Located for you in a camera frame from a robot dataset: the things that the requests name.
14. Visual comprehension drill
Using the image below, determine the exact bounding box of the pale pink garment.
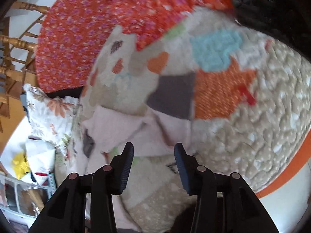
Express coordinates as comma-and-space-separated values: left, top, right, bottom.
83, 106, 191, 157

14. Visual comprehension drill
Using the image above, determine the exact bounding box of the white paper bag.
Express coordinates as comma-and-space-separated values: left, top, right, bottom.
25, 139, 55, 186

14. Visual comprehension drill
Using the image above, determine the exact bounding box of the white metal shelf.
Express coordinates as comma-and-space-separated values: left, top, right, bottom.
1, 174, 56, 218

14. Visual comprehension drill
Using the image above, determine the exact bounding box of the yellow plastic bag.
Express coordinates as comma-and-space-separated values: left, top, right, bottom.
11, 152, 31, 179

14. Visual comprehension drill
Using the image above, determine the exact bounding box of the white floral pillow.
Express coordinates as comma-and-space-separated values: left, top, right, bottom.
23, 83, 81, 151

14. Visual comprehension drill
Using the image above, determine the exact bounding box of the patchwork heart quilt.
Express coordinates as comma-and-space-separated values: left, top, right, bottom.
54, 6, 311, 233

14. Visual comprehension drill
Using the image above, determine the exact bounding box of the wooden chair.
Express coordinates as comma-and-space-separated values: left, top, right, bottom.
1, 2, 50, 119

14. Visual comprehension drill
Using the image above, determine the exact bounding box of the red floral blanket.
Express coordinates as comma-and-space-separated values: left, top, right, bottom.
35, 0, 232, 93

